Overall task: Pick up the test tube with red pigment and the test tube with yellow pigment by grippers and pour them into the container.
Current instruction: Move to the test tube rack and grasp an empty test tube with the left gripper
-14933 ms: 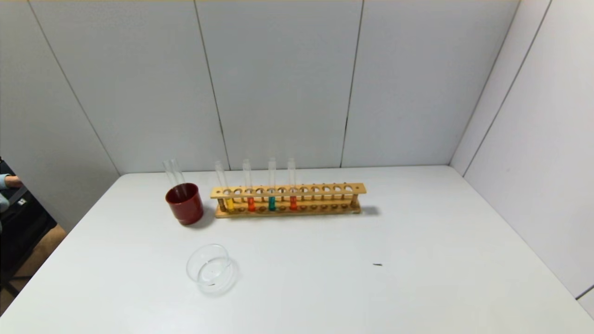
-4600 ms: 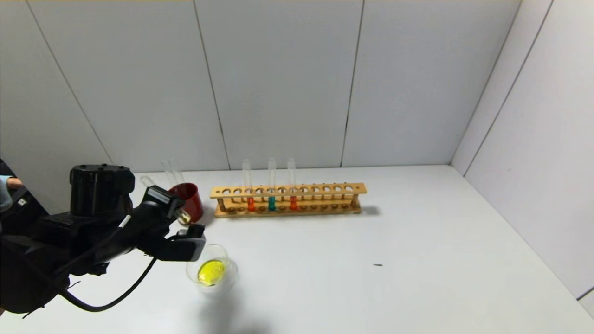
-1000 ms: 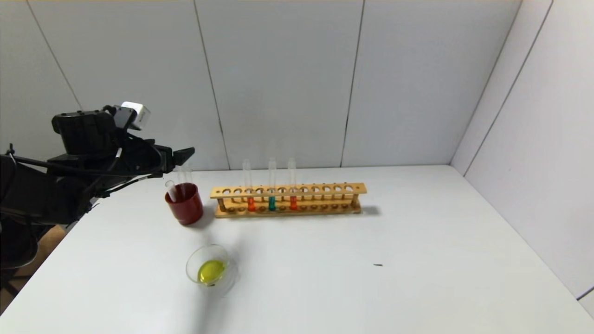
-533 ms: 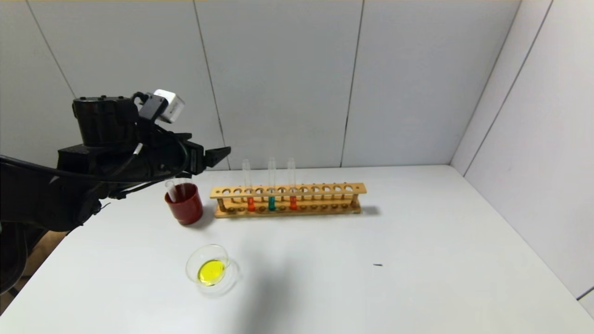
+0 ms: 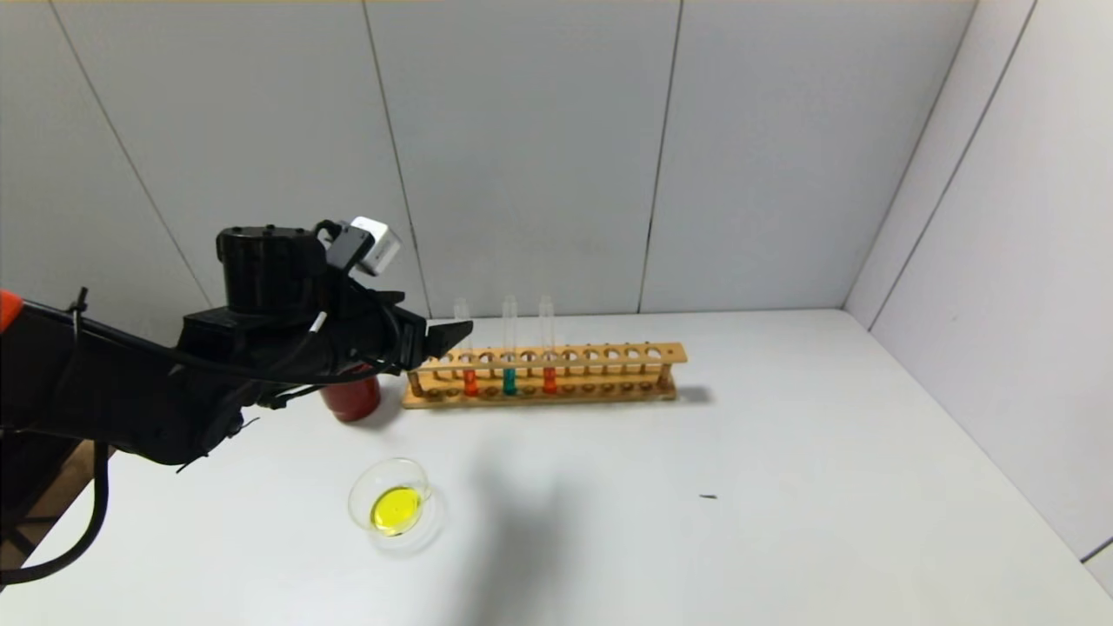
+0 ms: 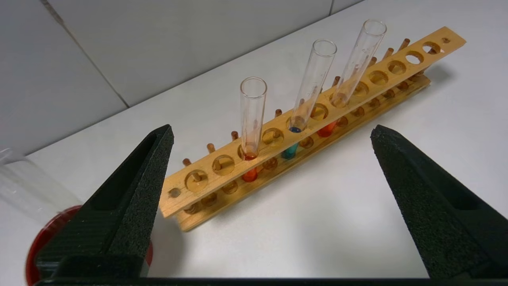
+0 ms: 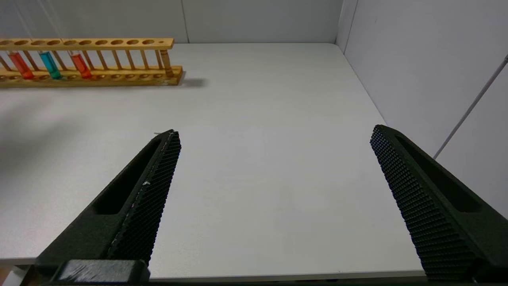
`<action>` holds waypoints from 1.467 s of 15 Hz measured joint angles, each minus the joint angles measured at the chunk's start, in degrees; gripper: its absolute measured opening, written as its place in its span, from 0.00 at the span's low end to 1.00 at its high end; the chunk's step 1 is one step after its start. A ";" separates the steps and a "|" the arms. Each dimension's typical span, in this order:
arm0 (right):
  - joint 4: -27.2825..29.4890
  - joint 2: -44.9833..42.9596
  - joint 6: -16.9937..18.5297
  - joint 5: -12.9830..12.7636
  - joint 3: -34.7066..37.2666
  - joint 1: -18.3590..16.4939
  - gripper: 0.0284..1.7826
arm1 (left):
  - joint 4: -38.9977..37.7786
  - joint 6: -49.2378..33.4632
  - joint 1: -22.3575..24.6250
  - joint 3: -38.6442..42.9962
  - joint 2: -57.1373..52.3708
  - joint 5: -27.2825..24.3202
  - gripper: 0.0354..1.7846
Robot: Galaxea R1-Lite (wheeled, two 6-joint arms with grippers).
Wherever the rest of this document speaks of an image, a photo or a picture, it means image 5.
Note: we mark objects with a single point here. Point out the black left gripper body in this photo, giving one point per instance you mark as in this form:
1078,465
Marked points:
415,341

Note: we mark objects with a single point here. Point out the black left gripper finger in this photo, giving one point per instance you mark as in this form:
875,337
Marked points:
439,342
459,325

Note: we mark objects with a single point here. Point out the red pigment glass test tube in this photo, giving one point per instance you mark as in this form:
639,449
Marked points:
469,382
549,380

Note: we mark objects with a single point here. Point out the teal pigment glass test tube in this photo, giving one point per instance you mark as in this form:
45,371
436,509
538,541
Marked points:
509,381

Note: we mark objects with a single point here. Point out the wooden test tube rack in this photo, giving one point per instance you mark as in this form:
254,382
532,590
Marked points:
565,387

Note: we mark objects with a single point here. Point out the dark red plastic cup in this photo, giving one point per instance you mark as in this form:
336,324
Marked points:
352,402

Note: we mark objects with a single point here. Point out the clear glass dish with spout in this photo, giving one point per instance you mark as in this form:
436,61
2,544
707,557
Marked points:
396,509

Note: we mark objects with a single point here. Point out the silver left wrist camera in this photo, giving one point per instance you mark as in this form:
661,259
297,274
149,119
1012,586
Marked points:
378,248

